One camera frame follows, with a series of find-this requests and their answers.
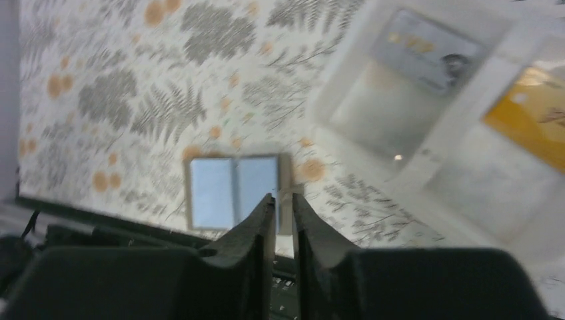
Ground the silver card in bin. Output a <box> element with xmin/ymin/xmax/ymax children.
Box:
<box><xmin>372</xmin><ymin>9</ymin><xmax>483</xmax><ymax>95</ymax></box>

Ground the blue credit card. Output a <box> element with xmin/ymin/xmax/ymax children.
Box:
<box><xmin>186</xmin><ymin>155</ymin><xmax>279</xmax><ymax>231</ymax></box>

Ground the translucent plastic bin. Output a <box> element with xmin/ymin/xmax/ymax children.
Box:
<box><xmin>306</xmin><ymin>1</ymin><xmax>564</xmax><ymax>269</ymax></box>

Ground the grey card holder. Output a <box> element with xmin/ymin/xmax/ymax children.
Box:
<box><xmin>183</xmin><ymin>153</ymin><xmax>303</xmax><ymax>236</ymax></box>

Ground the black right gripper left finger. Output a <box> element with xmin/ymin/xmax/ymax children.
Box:
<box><xmin>1</xmin><ymin>194</ymin><xmax>276</xmax><ymax>319</ymax></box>

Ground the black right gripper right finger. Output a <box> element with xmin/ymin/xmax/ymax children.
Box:
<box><xmin>292</xmin><ymin>194</ymin><xmax>549</xmax><ymax>319</ymax></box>

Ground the floral table mat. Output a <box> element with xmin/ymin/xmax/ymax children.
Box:
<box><xmin>17</xmin><ymin>0</ymin><xmax>565</xmax><ymax>310</ymax></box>

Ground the orange card in bin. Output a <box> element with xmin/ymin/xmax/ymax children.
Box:
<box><xmin>482</xmin><ymin>67</ymin><xmax>564</xmax><ymax>173</ymax></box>

